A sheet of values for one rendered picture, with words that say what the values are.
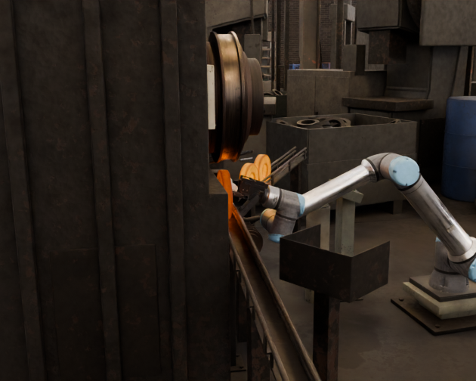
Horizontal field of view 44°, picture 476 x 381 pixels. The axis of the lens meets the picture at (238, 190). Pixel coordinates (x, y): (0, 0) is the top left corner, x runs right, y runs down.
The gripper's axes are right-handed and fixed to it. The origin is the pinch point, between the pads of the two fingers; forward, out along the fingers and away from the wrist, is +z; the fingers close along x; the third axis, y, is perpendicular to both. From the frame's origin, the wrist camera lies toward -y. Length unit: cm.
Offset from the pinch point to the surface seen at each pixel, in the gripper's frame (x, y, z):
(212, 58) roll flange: 26, 47, 20
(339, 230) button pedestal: -54, -14, -80
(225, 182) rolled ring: 19.4, 6.1, 1.4
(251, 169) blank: -31.1, 6.9, -19.5
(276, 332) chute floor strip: 92, -16, -7
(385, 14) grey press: -297, 144, -162
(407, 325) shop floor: -14, -43, -112
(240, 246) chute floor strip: 40.1, -10.2, -5.8
